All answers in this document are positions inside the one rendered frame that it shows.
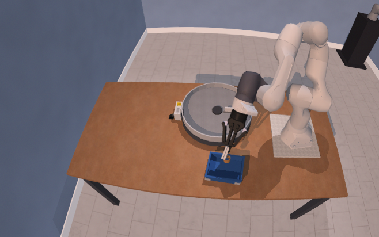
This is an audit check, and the blue crate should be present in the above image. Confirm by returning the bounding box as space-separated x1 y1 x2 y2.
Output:
204 151 245 185

